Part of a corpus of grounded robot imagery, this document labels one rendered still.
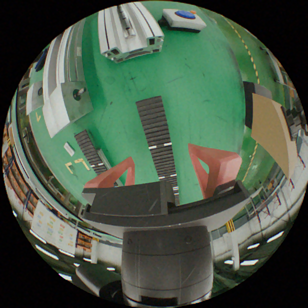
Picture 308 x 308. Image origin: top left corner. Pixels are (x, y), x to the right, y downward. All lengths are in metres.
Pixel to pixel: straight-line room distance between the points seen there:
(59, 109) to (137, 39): 0.19
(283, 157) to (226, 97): 0.25
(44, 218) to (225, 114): 3.19
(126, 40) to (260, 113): 0.40
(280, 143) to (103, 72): 0.49
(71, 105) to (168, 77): 0.21
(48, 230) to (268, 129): 3.40
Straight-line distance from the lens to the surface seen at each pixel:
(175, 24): 0.28
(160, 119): 0.21
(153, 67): 0.24
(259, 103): 0.38
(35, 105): 0.42
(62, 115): 0.22
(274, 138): 0.36
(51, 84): 0.31
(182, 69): 0.25
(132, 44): 0.22
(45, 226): 3.05
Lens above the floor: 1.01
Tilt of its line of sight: 55 degrees down
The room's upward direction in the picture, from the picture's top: 178 degrees clockwise
